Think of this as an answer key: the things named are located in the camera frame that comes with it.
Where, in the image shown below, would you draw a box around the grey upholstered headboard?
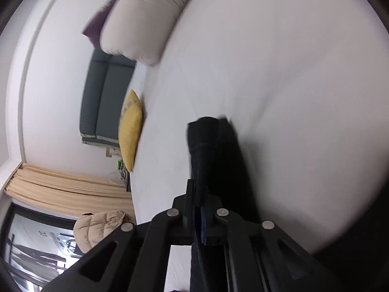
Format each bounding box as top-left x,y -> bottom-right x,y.
80,47 -> 137,148

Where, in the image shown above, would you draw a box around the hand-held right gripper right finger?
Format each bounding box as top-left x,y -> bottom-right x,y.
201,194 -> 336,292

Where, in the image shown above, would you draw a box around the black pants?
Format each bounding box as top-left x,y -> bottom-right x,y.
186,116 -> 261,292

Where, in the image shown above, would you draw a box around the beige puffer jacket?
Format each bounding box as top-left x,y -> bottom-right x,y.
73,210 -> 136,254

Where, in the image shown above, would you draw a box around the purple garment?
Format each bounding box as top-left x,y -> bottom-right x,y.
82,0 -> 130,46

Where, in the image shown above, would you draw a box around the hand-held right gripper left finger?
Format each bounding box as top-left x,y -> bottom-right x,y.
39,179 -> 202,292

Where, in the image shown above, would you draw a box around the beige curtain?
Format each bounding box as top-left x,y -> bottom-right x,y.
4,164 -> 136,219

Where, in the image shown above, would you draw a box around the beige folded garment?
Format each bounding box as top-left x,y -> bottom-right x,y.
101,0 -> 199,66

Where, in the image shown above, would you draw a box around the yellow pillow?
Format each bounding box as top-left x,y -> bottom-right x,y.
118,89 -> 144,173

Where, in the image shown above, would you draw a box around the window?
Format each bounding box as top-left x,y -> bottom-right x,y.
0,204 -> 82,292

